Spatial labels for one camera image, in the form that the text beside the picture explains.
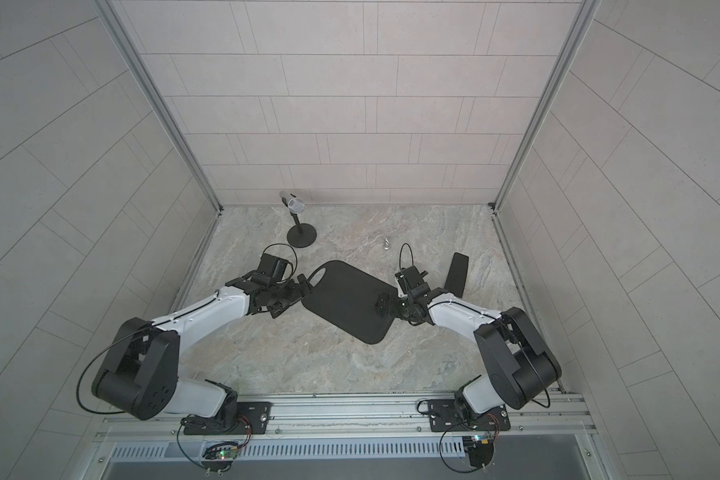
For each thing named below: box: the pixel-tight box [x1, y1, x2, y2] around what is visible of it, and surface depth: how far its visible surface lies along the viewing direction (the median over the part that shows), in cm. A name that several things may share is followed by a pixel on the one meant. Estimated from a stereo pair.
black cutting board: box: [301, 260, 398, 345], surface depth 91 cm
